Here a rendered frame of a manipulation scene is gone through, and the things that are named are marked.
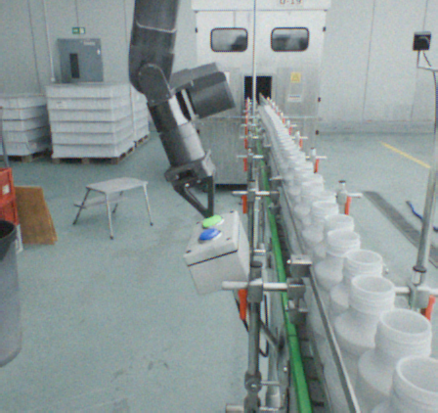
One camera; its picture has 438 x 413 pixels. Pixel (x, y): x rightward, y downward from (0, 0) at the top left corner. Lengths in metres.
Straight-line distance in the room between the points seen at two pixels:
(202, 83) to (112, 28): 10.14
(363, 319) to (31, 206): 3.36
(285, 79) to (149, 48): 4.21
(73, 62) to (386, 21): 7.12
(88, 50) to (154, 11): 10.29
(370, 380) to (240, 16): 4.54
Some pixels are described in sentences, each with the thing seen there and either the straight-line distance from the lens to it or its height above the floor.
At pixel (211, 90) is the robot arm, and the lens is 0.63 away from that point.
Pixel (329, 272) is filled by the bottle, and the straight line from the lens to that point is 0.51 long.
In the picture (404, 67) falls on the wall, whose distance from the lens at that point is 10.84.
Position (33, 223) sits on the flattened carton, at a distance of 3.71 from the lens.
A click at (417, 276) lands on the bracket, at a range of 0.60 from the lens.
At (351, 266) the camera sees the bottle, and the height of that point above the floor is 1.16.
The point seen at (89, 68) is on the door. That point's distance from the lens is 10.86.
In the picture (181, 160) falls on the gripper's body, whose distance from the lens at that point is 0.64.
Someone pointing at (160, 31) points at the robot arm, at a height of 1.40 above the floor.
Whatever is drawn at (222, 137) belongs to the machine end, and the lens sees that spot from 4.80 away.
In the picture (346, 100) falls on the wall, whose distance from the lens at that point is 10.53.
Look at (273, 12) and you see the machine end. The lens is 4.79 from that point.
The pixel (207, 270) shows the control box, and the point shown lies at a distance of 0.61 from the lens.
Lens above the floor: 1.35
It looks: 17 degrees down
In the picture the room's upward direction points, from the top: straight up
